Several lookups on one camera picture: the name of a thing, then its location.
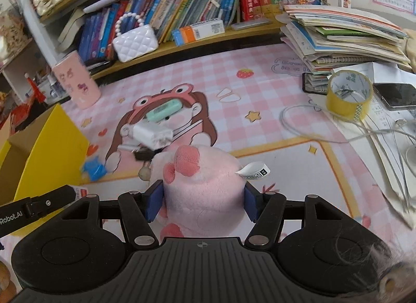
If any mint green stapler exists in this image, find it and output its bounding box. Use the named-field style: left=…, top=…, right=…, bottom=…
left=146, top=99, right=183, bottom=123

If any pink sticker cup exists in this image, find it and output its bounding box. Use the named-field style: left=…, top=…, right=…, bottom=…
left=52, top=50, right=101, bottom=109

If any white power adapter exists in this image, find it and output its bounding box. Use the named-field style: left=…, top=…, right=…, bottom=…
left=130, top=122, right=173, bottom=151

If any white quilted pearl handbag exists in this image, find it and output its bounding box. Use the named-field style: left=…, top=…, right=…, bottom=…
left=112, top=12, right=159, bottom=62

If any pink plush paw slipper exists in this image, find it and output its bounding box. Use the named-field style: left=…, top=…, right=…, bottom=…
left=150, top=145, right=246, bottom=239

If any black smartphone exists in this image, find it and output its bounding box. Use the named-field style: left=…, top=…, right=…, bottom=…
left=373, top=83, right=416, bottom=111

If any pink checkered table mat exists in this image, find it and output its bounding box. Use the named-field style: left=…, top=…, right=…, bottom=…
left=0, top=42, right=416, bottom=258

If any blue crumpled toy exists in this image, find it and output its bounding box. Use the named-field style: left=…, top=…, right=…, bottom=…
left=81, top=156, right=107, bottom=182

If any white cable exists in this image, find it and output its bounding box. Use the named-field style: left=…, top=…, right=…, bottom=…
left=280, top=103, right=416, bottom=147

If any orange white medicine box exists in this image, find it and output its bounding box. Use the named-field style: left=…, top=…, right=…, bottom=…
left=171, top=19, right=225, bottom=46

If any stack of papers and books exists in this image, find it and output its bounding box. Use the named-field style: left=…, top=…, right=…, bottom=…
left=281, top=5, right=411, bottom=74

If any yellow cardboard box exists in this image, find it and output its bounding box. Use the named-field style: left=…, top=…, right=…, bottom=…
left=0, top=103, right=90, bottom=238

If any yellow tape roll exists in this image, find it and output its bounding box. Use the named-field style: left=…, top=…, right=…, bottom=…
left=327, top=70, right=373, bottom=122

